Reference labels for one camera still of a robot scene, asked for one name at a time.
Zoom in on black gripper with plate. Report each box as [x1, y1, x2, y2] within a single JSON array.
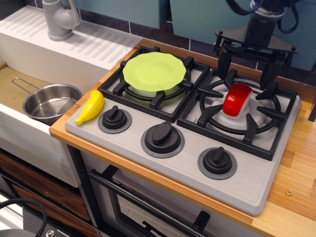
[[213, 11, 299, 89]]

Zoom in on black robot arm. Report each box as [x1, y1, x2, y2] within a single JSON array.
[[213, 0, 299, 90]]

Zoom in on red white salmon sushi toy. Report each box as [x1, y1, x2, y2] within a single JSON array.
[[222, 83, 253, 119]]

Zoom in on black right burner grate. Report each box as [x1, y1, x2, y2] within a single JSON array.
[[177, 69, 300, 160]]

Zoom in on black burner grate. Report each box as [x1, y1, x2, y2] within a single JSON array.
[[177, 69, 300, 160], [98, 46, 211, 122]]

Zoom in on black left burner grate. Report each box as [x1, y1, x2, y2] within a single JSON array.
[[98, 46, 211, 122]]

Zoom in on green plastic plate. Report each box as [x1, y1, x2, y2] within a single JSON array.
[[122, 52, 187, 92]]

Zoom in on black right stove knob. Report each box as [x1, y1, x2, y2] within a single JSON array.
[[197, 147, 237, 180]]

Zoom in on black stove knob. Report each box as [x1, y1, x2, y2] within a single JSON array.
[[141, 121, 185, 158], [98, 106, 132, 134], [197, 147, 237, 180]]

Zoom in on grey toy stove top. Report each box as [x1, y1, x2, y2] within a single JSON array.
[[64, 45, 302, 217]]

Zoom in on black middle stove knob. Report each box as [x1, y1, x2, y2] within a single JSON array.
[[141, 121, 185, 158]]

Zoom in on black left stove knob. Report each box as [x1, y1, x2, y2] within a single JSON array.
[[98, 106, 132, 134]]

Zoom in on yellow toy banana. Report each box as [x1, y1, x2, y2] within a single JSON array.
[[74, 90, 104, 125]]

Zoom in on grey toy faucet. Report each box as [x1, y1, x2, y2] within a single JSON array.
[[42, 0, 80, 41]]

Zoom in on stainless steel pot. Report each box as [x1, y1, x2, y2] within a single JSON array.
[[12, 78, 81, 126]]

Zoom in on white toy sink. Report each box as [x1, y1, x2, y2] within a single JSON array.
[[0, 5, 141, 187]]

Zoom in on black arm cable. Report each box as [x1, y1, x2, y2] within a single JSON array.
[[226, 0, 299, 34]]

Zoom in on black oven door handle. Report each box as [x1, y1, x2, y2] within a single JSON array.
[[89, 165, 210, 237]]

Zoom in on black braided cable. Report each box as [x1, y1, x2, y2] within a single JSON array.
[[0, 197, 48, 237]]

